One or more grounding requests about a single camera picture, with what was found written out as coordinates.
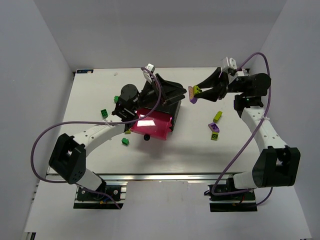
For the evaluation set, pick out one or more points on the blue table corner sticker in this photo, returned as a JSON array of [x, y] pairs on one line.
[[84, 71]]

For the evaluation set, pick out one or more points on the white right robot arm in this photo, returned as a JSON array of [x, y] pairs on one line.
[[277, 164]]

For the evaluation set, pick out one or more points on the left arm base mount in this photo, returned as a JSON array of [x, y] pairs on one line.
[[105, 194]]

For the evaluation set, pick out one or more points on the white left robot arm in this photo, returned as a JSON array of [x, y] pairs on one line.
[[68, 158]]

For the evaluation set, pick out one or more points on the aluminium right side rail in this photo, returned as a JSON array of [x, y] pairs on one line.
[[243, 73]]

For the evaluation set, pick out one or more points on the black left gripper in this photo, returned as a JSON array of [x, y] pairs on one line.
[[152, 93]]

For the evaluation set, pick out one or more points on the purple curved lego brick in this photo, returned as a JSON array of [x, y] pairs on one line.
[[214, 127]]

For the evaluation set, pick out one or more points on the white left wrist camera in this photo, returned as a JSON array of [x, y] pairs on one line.
[[148, 71]]

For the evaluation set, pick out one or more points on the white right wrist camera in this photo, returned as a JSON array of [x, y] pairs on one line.
[[228, 65]]

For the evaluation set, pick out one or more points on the aluminium table front rail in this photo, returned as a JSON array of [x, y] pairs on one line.
[[156, 176]]

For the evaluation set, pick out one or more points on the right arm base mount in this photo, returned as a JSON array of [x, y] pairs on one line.
[[231, 203]]

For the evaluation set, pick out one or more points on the pink top drawer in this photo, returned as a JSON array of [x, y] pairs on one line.
[[157, 125]]

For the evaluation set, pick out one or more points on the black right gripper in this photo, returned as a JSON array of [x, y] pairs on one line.
[[223, 86]]

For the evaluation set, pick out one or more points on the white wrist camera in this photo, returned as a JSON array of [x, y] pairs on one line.
[[148, 71], [228, 65]]

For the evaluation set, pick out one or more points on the black drawer cabinet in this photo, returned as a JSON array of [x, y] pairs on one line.
[[172, 93]]

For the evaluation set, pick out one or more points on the lime long lego brick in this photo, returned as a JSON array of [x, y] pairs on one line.
[[217, 116]]

